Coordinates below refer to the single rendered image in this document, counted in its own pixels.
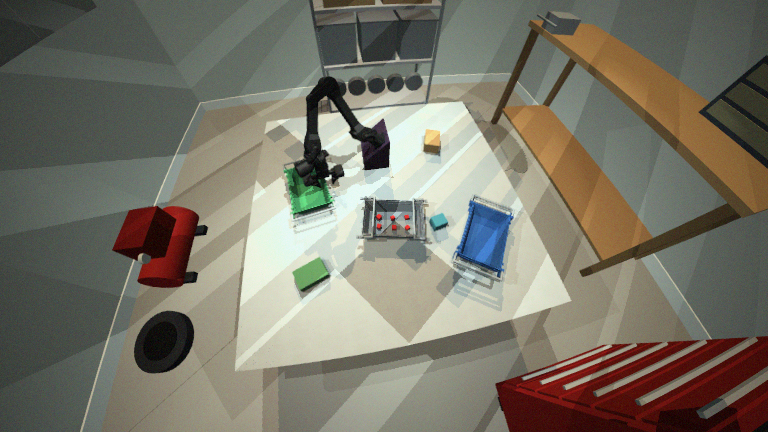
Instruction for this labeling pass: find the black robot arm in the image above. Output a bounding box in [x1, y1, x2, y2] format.
[294, 76, 385, 178]

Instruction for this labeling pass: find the green plastic tray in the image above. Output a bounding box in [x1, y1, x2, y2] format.
[283, 160, 336, 222]

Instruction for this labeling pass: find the brown block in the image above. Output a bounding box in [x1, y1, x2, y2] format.
[423, 129, 440, 153]

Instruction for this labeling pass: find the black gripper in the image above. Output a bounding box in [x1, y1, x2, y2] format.
[303, 164, 345, 188]

